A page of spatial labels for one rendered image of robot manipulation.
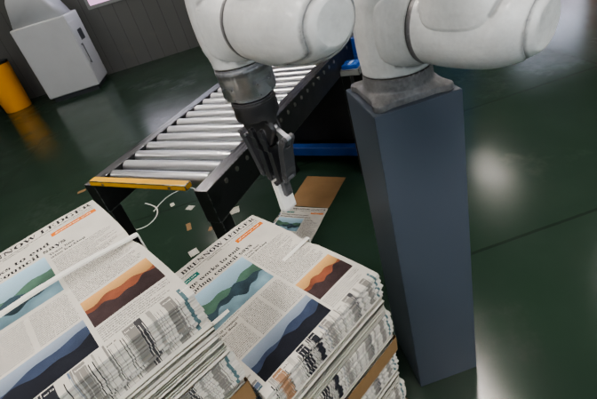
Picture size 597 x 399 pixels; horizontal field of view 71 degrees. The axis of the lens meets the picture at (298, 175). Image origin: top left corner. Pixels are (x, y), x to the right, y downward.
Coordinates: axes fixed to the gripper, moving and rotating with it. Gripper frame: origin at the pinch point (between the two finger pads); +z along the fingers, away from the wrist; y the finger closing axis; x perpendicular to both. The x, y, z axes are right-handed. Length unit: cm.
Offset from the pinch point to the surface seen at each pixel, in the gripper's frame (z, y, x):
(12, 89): 65, -691, 66
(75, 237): -10.2, -10.7, -32.3
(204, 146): 17, -72, 23
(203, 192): 16.4, -45.2, 4.2
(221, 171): 16, -49, 14
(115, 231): -9.9, -5.9, -27.8
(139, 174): 16, -79, 0
